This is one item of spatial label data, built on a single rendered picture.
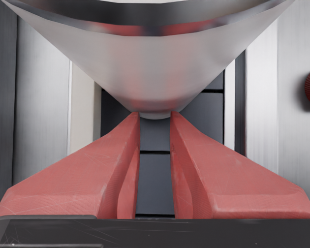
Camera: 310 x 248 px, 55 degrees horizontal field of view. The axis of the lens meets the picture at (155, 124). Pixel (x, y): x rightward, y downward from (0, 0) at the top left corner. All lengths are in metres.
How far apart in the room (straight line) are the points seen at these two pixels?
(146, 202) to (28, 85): 0.13
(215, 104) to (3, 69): 0.15
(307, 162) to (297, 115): 0.04
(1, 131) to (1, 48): 0.06
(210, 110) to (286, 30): 0.11
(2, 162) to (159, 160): 0.12
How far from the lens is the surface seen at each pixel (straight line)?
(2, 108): 0.24
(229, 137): 0.19
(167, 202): 0.19
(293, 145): 0.26
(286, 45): 0.26
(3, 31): 0.25
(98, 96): 0.16
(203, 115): 0.19
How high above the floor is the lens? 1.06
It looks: 88 degrees down
